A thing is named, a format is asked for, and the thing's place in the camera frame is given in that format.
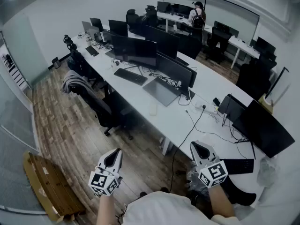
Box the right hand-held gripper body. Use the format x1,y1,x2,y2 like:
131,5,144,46
195,157,229,188

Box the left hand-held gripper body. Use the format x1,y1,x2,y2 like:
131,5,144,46
88,164,123,196

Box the person's right forearm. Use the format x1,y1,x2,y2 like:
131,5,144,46
208,184,237,220

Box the person's left forearm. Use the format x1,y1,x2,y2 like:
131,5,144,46
96,193,128,225

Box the black slim keyboard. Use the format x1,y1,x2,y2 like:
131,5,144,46
222,158,255,175

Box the white power strip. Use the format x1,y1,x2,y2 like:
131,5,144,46
195,103,220,115

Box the black monitor on thin stand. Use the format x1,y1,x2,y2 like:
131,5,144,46
217,93,248,127

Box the black office chair with jacket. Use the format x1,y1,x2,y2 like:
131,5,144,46
70,82,141,141

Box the clear plastic bag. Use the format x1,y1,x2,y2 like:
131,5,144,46
256,157,278,188

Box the brown cardboard box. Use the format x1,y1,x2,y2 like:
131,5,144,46
22,150,86,224

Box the wide black monitor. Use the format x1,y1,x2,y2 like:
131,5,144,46
232,99,296,159

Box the person's white shirt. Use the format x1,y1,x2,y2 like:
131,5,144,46
121,191,239,225

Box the grey closed laptop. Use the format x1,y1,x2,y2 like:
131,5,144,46
142,76,182,107

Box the grey jacket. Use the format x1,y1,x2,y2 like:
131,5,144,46
60,69,97,96

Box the black full-size keyboard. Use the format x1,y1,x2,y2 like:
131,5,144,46
113,67,149,86

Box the glass standing board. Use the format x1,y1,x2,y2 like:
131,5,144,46
264,66,291,105

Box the dark trash bin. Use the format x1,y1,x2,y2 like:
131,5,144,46
51,56,62,70

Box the black tilted monitor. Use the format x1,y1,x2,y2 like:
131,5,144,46
111,35,158,69

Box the large black monitor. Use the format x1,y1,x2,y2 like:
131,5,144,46
144,24,180,60

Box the white drawer cabinet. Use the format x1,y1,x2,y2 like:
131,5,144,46
1,52,31,91

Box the grey-backed monitor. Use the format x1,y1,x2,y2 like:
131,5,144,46
81,21,101,43

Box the black backpack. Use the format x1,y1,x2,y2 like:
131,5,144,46
191,14,206,29

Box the white window blind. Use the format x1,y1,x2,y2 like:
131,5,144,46
205,0,260,36

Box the black USB cable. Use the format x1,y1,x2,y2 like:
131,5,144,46
185,110,249,145

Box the black power cable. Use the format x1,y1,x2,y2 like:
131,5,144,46
168,105,207,194

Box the tangled black cables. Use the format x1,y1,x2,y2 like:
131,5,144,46
149,66,199,89

